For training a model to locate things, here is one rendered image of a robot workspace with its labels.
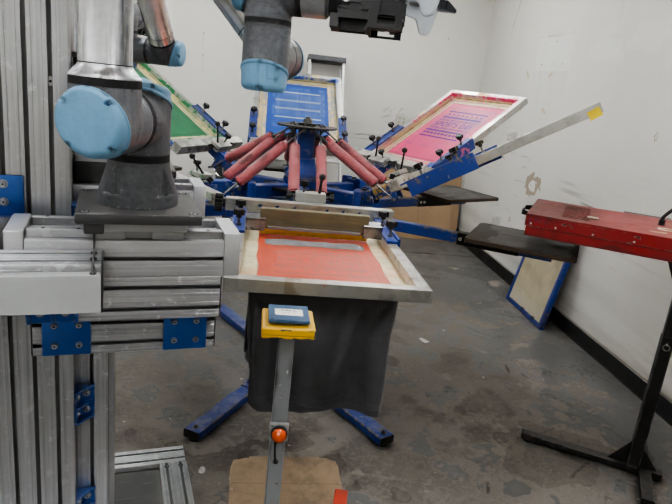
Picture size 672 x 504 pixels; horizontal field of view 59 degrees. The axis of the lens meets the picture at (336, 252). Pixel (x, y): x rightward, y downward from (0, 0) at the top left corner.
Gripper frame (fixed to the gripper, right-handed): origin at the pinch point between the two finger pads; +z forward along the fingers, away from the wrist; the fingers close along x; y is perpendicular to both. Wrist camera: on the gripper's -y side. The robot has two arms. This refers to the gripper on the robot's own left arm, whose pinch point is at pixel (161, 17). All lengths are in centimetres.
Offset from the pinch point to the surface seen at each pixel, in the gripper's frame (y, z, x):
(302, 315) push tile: 61, -79, 75
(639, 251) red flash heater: 39, 11, 190
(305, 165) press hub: 49, 78, 53
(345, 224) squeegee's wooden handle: 55, 3, 79
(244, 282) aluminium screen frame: 63, -63, 57
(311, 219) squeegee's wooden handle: 56, 0, 67
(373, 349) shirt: 80, -46, 97
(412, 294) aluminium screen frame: 57, -54, 103
